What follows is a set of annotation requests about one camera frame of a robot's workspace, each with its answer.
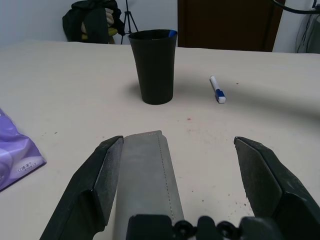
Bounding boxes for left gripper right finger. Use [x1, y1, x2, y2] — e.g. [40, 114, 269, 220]
[233, 136, 320, 240]

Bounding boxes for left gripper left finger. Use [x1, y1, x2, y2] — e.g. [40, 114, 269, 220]
[37, 135, 125, 240]

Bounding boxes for grey glasses case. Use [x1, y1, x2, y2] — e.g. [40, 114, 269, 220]
[113, 129, 186, 240]

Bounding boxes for purple tissue pack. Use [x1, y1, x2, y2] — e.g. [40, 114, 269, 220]
[0, 107, 48, 192]

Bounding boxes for black cup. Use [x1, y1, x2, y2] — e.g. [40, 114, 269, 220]
[127, 29, 178, 106]

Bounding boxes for yellow-green stool cushion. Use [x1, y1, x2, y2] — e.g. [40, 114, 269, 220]
[81, 26, 118, 43]

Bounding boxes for dark brown door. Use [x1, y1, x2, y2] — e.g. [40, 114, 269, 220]
[177, 0, 286, 53]

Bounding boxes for black jacket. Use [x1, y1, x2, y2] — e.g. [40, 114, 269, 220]
[61, 0, 125, 45]

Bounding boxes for beige fabric item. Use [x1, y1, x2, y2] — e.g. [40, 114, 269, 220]
[104, 7, 115, 28]

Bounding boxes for black tripod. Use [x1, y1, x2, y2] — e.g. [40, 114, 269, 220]
[119, 0, 140, 45]

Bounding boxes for grey equipment with cables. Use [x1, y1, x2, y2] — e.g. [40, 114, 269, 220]
[296, 12, 320, 55]

